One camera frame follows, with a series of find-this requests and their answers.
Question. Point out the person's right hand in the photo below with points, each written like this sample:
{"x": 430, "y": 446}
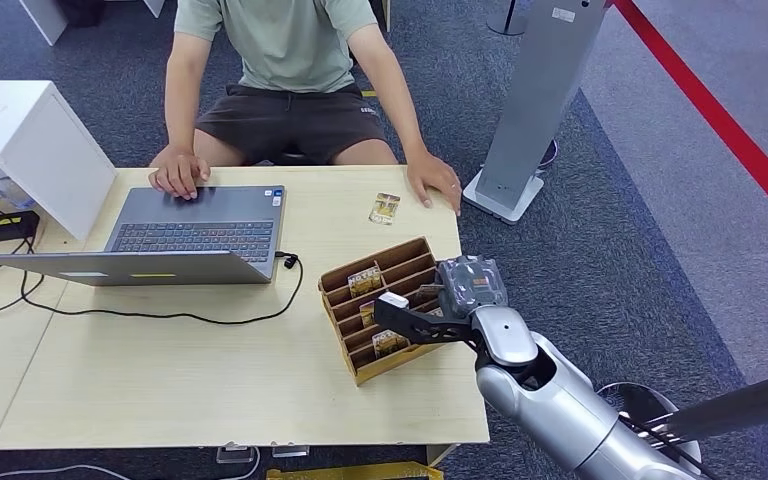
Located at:
{"x": 177, "y": 172}

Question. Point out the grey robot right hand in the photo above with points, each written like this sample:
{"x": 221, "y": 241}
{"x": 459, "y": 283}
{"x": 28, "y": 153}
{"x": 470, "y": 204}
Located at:
{"x": 471, "y": 285}

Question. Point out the person's left hand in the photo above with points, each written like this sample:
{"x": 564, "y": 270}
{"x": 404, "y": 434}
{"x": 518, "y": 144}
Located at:
{"x": 434, "y": 177}

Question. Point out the person's left forearm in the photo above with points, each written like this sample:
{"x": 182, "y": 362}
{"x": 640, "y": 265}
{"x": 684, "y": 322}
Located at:
{"x": 394, "y": 109}

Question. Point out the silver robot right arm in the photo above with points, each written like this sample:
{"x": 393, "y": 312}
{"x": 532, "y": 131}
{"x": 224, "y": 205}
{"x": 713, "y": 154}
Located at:
{"x": 556, "y": 397}

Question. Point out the person's right forearm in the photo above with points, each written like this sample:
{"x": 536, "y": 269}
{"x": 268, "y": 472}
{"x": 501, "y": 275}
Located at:
{"x": 182, "y": 109}

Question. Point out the wooden slotted card holder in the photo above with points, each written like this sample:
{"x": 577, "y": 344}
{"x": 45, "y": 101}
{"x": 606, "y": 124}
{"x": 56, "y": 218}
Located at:
{"x": 364, "y": 368}

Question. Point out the person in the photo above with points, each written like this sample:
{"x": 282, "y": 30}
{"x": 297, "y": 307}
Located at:
{"x": 291, "y": 60}

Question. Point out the grey laptop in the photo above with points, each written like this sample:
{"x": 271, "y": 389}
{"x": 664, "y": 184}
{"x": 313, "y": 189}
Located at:
{"x": 192, "y": 232}

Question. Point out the black round floor base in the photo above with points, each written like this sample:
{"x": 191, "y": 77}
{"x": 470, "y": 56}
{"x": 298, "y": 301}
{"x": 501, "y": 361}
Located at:
{"x": 549, "y": 154}

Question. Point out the grey kiosk stand white base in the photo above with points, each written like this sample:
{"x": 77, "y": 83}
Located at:
{"x": 530, "y": 106}

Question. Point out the white cabinet box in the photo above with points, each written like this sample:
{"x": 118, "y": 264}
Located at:
{"x": 33, "y": 146}

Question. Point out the dark stanchion base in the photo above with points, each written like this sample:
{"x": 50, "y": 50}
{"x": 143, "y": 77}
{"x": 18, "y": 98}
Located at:
{"x": 506, "y": 20}

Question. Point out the black power adapter yellow label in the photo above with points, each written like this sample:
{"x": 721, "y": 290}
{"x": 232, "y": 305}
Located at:
{"x": 3, "y": 226}

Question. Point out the white furniture panel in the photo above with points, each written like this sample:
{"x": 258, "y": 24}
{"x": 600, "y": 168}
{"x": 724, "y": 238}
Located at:
{"x": 43, "y": 18}

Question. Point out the yellow strip under table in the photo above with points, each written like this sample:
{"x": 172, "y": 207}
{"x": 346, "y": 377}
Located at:
{"x": 357, "y": 472}

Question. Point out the red barrier belt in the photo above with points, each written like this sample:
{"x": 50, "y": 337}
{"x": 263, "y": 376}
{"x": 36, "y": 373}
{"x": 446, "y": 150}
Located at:
{"x": 715, "y": 112}

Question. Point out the clear table bracket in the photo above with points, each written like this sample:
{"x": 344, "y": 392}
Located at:
{"x": 290, "y": 451}
{"x": 235, "y": 454}

